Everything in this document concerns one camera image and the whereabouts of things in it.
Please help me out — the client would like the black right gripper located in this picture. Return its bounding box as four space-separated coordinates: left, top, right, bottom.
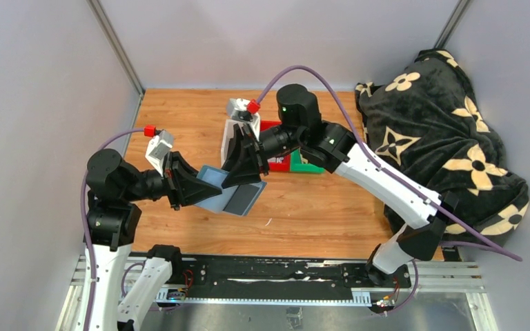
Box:
217 124 305 191

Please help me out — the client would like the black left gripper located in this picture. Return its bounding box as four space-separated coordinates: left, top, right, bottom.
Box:
123 150 222 209

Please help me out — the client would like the blue card holder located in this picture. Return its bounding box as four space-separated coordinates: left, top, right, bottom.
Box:
194 165 268 217

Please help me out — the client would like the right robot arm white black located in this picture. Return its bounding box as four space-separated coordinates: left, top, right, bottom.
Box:
222 84 459 288

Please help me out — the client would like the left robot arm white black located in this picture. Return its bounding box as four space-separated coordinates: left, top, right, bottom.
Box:
76 148 222 330

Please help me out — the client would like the white plastic bin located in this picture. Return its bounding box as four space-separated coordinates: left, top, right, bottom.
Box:
220 119 238 166

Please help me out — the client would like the red plastic bin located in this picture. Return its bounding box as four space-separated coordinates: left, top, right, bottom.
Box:
259 121 294 172

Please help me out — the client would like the green plastic bin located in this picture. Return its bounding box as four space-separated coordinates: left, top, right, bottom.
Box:
290 149 325 174

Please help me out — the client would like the black floral blanket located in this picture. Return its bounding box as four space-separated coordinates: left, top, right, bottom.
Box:
354 48 529 245

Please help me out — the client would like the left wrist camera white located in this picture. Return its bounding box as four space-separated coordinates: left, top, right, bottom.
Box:
145 130 174 177

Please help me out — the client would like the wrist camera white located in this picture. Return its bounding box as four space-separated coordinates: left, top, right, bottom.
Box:
226 98 261 140
145 130 174 177

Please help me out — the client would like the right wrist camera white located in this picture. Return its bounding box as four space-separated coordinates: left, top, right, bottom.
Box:
226 98 261 140

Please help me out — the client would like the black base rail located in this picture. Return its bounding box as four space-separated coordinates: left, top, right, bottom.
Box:
156 254 413 307

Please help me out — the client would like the left aluminium frame post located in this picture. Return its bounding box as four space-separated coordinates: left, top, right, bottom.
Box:
86 0 145 98

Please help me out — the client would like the aluminium frame post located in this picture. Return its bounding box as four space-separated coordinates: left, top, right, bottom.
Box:
86 0 145 98
434 0 473 48

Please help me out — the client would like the right aluminium frame post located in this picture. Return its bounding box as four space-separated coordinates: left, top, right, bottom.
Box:
434 0 473 48

